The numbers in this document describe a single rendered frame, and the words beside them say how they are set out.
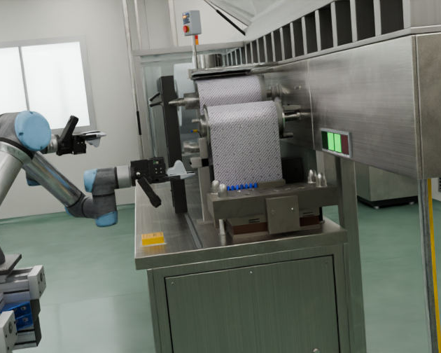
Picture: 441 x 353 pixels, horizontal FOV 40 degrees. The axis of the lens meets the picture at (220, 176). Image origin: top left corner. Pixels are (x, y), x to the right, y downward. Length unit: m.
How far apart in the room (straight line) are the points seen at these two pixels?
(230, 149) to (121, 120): 5.59
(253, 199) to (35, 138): 0.67
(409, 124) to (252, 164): 0.85
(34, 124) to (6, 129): 0.08
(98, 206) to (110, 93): 5.61
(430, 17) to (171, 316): 1.12
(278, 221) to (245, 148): 0.31
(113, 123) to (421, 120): 6.46
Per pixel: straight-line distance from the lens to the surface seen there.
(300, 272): 1.91
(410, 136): 1.33
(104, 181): 2.00
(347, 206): 2.32
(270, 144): 2.07
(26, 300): 2.32
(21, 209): 7.83
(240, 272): 1.86
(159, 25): 7.63
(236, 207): 1.87
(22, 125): 1.78
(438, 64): 1.33
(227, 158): 2.05
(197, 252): 1.82
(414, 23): 1.33
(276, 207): 1.88
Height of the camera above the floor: 1.37
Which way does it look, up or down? 8 degrees down
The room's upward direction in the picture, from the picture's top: 6 degrees counter-clockwise
